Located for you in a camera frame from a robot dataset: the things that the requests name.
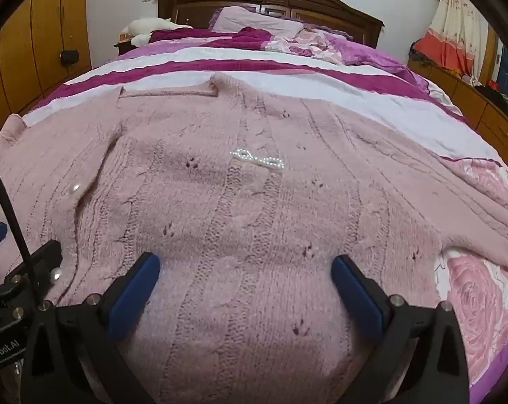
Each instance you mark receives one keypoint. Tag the rose print bed sheet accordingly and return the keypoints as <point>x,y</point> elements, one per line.
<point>481,303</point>

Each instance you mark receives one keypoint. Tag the small black bag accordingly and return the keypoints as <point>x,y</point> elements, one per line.
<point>69,58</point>

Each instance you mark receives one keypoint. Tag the pink knit cardigan sweater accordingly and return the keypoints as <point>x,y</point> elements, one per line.
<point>254,219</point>

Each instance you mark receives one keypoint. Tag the yellow wooden wardrobe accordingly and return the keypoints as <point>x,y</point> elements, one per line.
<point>31,46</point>

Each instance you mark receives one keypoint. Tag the white plush toy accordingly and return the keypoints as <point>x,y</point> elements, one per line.
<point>146,27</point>

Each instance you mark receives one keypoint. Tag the orange floral curtain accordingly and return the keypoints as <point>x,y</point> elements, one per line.
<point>452,38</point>

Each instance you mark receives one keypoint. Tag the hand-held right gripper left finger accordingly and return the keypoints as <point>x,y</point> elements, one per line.
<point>132,292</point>

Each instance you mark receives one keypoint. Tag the wooden nightstand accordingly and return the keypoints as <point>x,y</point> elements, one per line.
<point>122,46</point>

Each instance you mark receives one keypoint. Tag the low wooden cabinet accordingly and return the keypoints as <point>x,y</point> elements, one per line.
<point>468,96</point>

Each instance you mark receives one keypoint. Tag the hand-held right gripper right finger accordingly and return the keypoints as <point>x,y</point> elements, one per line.
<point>358,298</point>

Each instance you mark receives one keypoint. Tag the dark clothes pile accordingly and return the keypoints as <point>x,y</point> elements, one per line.
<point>495,94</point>

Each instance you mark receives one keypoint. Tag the pink pillow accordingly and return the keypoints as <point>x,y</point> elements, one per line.
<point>254,20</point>

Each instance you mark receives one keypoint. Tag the magenta white striped blanket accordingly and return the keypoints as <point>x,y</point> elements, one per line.
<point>279,57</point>

